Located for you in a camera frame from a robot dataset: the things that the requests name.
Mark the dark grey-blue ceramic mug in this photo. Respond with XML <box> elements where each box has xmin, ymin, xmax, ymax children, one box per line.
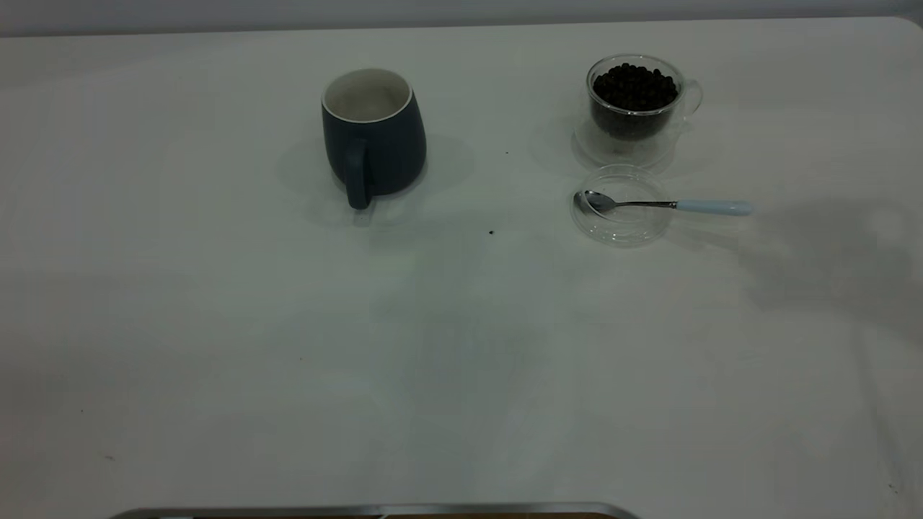
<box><xmin>321</xmin><ymin>68</ymin><xmax>428</xmax><ymax>211</ymax></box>

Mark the metal spoon light-blue handle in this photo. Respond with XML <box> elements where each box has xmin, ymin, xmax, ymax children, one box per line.
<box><xmin>582</xmin><ymin>190</ymin><xmax>754</xmax><ymax>217</ymax></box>

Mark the clear round glass lid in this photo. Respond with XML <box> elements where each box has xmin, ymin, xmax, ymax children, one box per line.
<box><xmin>570</xmin><ymin>164</ymin><xmax>674</xmax><ymax>248</ymax></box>

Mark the coffee beans pile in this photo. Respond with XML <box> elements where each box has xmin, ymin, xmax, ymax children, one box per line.
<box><xmin>591</xmin><ymin>62</ymin><xmax>679</xmax><ymax>141</ymax></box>

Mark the clear double-wall glass cup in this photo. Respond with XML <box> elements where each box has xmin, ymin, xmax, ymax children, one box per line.
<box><xmin>573</xmin><ymin>53</ymin><xmax>704</xmax><ymax>172</ymax></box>

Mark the silver metal frame bar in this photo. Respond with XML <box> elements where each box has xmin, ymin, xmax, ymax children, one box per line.
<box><xmin>108</xmin><ymin>502</ymin><xmax>640</xmax><ymax>519</ymax></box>

